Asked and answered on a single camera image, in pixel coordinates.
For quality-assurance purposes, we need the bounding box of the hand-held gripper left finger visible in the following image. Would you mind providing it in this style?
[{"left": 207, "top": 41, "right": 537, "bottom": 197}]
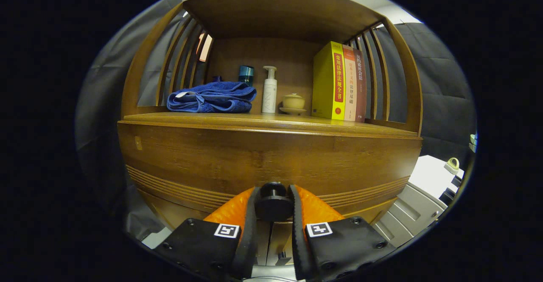
[{"left": 153, "top": 187, "right": 260, "bottom": 280}]

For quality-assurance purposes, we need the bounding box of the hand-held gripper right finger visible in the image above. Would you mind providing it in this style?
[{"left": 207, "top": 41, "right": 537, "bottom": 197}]
[{"left": 288, "top": 184, "right": 397, "bottom": 282}]

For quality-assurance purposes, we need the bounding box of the black drawer knob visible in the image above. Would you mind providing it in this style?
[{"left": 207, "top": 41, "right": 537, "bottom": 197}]
[{"left": 255, "top": 182, "right": 294, "bottom": 222}]

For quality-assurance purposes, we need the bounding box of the wooden drawer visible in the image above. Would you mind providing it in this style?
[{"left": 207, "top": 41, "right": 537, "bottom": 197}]
[{"left": 118, "top": 120, "right": 423, "bottom": 232}]

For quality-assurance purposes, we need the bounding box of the wooden countertop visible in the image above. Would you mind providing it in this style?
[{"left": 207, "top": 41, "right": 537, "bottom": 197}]
[{"left": 123, "top": 112, "right": 418, "bottom": 137}]

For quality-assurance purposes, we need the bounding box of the white side cabinet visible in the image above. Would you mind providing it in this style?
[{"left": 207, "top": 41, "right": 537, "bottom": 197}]
[{"left": 373, "top": 155, "right": 465, "bottom": 248}]

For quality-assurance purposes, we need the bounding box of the wooden cabinet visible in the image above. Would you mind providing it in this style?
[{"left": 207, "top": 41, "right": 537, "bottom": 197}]
[{"left": 118, "top": 0, "right": 423, "bottom": 270}]

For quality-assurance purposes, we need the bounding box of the beige lidded teacup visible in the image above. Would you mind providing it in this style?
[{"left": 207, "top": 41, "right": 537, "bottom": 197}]
[{"left": 279, "top": 93, "right": 307, "bottom": 116}]

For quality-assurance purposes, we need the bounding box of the blue folded towel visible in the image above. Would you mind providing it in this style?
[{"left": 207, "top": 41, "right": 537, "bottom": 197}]
[{"left": 167, "top": 81, "right": 258, "bottom": 114}]

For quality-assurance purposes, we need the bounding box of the white pump bottle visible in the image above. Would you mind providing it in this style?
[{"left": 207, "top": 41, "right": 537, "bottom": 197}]
[{"left": 262, "top": 66, "right": 278, "bottom": 114}]

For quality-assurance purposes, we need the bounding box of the large black block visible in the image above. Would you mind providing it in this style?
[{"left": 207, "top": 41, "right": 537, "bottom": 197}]
[{"left": 439, "top": 187, "right": 456, "bottom": 206}]

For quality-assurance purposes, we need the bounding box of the brown book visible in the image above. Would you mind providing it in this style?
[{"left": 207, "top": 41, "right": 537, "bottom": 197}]
[{"left": 353, "top": 48, "right": 367, "bottom": 123}]

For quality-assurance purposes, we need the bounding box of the orange book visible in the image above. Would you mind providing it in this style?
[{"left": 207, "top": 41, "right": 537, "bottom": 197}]
[{"left": 342, "top": 45, "right": 358, "bottom": 122}]

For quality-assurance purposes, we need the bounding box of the yellow book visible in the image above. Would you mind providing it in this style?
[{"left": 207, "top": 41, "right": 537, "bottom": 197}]
[{"left": 312, "top": 41, "right": 345, "bottom": 120}]

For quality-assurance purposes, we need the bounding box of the teal bottle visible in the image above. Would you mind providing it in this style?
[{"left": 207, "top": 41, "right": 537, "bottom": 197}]
[{"left": 238, "top": 65, "right": 255, "bottom": 87}]

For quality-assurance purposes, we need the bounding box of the black backdrop cloth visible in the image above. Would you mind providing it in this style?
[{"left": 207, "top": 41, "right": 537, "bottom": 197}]
[{"left": 76, "top": 0, "right": 476, "bottom": 240}]

